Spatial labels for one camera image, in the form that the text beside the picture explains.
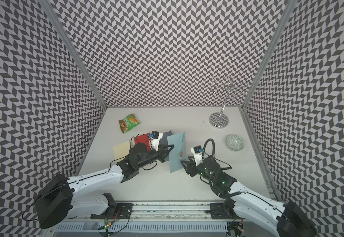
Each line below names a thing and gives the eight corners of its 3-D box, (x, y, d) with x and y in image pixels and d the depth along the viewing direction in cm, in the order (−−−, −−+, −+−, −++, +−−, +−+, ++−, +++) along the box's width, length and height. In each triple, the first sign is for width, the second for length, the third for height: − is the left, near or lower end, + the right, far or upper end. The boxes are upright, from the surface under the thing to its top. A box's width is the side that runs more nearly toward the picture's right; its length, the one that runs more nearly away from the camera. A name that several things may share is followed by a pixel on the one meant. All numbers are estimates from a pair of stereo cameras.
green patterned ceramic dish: (230, 153, 95) (232, 150, 91) (222, 140, 101) (224, 136, 98) (244, 148, 97) (247, 145, 93) (236, 136, 103) (238, 132, 100)
